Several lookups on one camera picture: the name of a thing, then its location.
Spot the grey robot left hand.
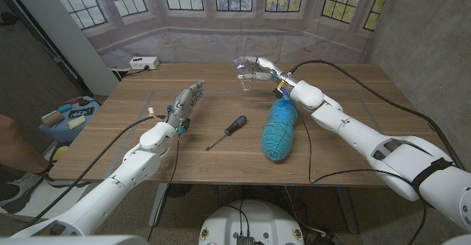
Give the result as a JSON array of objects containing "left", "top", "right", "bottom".
[{"left": 166, "top": 79, "right": 205, "bottom": 130}]

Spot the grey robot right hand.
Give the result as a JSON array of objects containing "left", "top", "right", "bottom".
[{"left": 235, "top": 56, "right": 299, "bottom": 99}]

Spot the teal yarn skein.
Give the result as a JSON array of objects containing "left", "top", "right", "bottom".
[{"left": 261, "top": 97, "right": 299, "bottom": 162}]

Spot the printed window backdrop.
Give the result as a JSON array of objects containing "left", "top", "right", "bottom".
[{"left": 46, "top": 0, "right": 393, "bottom": 69}]

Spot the white power strip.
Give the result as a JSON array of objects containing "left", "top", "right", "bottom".
[{"left": 129, "top": 56, "right": 160, "bottom": 71}]

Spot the black floor fan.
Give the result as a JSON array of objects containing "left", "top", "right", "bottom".
[{"left": 167, "top": 183, "right": 194, "bottom": 199}]

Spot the grey metal table leg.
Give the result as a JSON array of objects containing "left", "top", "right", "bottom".
[
  {"left": 335, "top": 185, "right": 358, "bottom": 234},
  {"left": 148, "top": 183, "right": 169, "bottom": 227}
]

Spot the yellow sponge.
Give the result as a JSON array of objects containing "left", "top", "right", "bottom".
[{"left": 67, "top": 116, "right": 87, "bottom": 130}]

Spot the blue stool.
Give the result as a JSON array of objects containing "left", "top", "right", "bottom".
[{"left": 38, "top": 96, "right": 101, "bottom": 145}]

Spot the brown twine roll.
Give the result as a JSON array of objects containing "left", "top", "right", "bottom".
[{"left": 40, "top": 110, "right": 65, "bottom": 127}]

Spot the white slanted pillar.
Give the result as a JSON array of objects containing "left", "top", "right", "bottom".
[{"left": 7, "top": 0, "right": 121, "bottom": 96}]

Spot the yellow black floor object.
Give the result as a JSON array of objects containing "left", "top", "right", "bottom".
[{"left": 49, "top": 144, "right": 70, "bottom": 163}]

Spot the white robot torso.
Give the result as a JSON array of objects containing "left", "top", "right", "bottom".
[{"left": 198, "top": 199, "right": 305, "bottom": 245}]

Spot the white floor mat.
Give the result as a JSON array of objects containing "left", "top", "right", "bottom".
[{"left": 14, "top": 180, "right": 93, "bottom": 219}]

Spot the person bare leg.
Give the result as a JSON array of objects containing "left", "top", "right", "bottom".
[{"left": 0, "top": 113, "right": 52, "bottom": 180}]

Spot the black power brick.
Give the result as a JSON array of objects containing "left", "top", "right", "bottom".
[{"left": 312, "top": 232, "right": 339, "bottom": 245}]

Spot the grey black sneaker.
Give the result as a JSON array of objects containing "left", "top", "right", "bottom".
[{"left": 0, "top": 171, "right": 74, "bottom": 215}]

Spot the thin black left wrist cable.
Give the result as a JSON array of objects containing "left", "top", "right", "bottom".
[{"left": 146, "top": 134, "right": 181, "bottom": 242}]

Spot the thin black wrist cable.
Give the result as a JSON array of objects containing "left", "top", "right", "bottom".
[
  {"left": 146, "top": 134, "right": 181, "bottom": 242},
  {"left": 297, "top": 114, "right": 428, "bottom": 245}
]

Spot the black blue handled screwdriver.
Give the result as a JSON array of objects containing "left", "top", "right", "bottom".
[{"left": 205, "top": 115, "right": 248, "bottom": 152}]

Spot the black power strip cord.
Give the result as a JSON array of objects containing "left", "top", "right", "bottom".
[{"left": 124, "top": 66, "right": 150, "bottom": 77}]

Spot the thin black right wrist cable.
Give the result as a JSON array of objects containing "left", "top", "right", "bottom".
[{"left": 297, "top": 114, "right": 428, "bottom": 245}]

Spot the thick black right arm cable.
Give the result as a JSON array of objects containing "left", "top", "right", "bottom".
[{"left": 288, "top": 60, "right": 465, "bottom": 171}]

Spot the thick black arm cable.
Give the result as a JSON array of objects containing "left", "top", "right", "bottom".
[
  {"left": 25, "top": 114, "right": 166, "bottom": 226},
  {"left": 288, "top": 60, "right": 465, "bottom": 171}
]

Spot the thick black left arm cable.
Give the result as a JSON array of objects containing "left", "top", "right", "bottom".
[{"left": 25, "top": 114, "right": 166, "bottom": 226}]

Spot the white floor cable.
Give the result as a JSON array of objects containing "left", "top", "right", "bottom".
[{"left": 283, "top": 185, "right": 327, "bottom": 235}]

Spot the black door handle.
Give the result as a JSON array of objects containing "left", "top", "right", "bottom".
[{"left": 0, "top": 12, "right": 18, "bottom": 27}]

